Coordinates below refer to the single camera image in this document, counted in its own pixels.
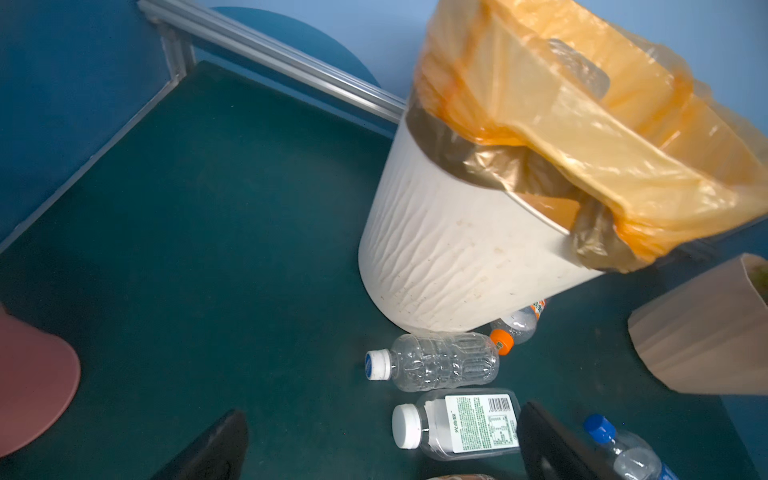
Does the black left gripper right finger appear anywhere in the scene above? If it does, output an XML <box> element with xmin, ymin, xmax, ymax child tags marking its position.
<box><xmin>517</xmin><ymin>401</ymin><xmax>620</xmax><ymax>480</ymax></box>

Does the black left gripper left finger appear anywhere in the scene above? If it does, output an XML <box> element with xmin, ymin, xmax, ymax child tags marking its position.
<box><xmin>151</xmin><ymin>409</ymin><xmax>249</xmax><ymax>480</ymax></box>

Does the green white label bottle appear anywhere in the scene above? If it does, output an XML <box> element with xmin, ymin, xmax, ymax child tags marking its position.
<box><xmin>391</xmin><ymin>388</ymin><xmax>520</xmax><ymax>461</ymax></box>

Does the pepsi bottle near right arm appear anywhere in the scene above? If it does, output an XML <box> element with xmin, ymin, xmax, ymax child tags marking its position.
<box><xmin>583</xmin><ymin>414</ymin><xmax>678</xmax><ymax>480</ymax></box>

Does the white ribbed trash bin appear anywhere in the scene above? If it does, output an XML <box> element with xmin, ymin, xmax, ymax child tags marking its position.
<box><xmin>358</xmin><ymin>122</ymin><xmax>601</xmax><ymax>332</ymax></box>

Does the orange bin liner bag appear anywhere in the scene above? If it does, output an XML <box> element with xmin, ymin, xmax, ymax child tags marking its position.
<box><xmin>406</xmin><ymin>1</ymin><xmax>767</xmax><ymax>272</ymax></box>

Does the clear bottle orange label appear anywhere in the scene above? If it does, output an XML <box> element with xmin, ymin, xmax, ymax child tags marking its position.
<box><xmin>490</xmin><ymin>300</ymin><xmax>547</xmax><ymax>356</ymax></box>

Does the clear bottle white cap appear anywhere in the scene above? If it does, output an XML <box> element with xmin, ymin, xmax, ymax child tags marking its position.
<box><xmin>364</xmin><ymin>332</ymin><xmax>500</xmax><ymax>393</ymax></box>

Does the pink ribbed flower pot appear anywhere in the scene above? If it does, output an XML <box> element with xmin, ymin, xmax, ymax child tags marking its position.
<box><xmin>628</xmin><ymin>254</ymin><xmax>767</xmax><ymax>396</ymax></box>

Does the pink watering can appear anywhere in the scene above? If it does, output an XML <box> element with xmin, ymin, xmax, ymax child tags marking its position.
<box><xmin>1</xmin><ymin>310</ymin><xmax>81</xmax><ymax>457</ymax></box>

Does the aluminium back frame rail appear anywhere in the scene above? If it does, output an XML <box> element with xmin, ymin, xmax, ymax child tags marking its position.
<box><xmin>137</xmin><ymin>0</ymin><xmax>407</xmax><ymax>123</ymax></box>

